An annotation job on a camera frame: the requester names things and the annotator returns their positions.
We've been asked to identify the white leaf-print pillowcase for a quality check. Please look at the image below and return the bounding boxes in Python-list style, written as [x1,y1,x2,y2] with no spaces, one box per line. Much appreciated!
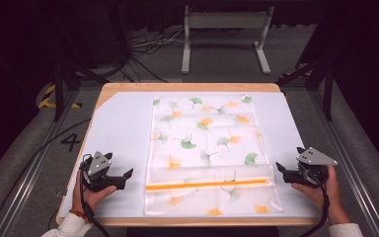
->
[143,94,284,217]

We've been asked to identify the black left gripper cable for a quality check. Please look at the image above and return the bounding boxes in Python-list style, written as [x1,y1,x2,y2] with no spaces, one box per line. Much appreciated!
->
[78,154,113,237]

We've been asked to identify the yellow-black hazard tape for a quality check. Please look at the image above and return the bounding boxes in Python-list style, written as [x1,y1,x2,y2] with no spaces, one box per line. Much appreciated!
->
[38,83,82,110]

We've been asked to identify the grey metal stand frame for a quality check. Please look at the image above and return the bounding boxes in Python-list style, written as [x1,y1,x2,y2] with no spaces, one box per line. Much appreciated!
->
[181,4,275,75]

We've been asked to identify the black floor cable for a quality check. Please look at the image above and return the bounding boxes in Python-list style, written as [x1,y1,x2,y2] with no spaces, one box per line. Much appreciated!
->
[0,118,92,237]

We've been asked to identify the person's right hand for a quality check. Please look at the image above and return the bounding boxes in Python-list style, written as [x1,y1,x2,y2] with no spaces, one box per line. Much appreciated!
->
[290,165,351,227]

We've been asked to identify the aluminium rail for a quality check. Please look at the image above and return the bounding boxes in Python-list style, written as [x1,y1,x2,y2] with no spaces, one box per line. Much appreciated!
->
[309,90,379,237]
[0,88,80,237]

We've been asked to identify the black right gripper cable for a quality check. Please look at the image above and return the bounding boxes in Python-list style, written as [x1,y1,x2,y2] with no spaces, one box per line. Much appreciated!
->
[304,169,331,237]

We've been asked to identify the person's left hand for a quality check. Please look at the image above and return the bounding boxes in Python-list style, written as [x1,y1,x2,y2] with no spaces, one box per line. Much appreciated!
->
[71,171,117,217]

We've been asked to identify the bundle of floor cables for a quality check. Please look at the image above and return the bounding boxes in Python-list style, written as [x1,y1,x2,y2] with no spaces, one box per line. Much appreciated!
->
[124,28,186,83]

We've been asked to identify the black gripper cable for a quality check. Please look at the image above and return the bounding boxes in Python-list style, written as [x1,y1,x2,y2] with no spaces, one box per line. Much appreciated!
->
[78,154,113,237]
[304,169,331,237]

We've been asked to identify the red-brown bead bracelet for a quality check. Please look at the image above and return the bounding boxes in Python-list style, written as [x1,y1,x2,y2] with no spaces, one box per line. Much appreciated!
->
[68,209,93,224]

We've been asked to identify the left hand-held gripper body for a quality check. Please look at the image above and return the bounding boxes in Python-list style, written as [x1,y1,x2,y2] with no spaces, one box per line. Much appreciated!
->
[79,151,126,193]

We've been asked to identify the white table mat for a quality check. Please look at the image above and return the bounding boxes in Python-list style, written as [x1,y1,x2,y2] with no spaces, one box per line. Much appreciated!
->
[59,91,322,219]

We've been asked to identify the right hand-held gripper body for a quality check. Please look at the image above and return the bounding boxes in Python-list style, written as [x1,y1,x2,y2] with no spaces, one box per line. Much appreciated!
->
[284,146,339,190]

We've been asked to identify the black metal stand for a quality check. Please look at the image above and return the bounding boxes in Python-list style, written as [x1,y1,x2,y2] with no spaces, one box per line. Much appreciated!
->
[275,6,338,122]
[50,6,111,122]

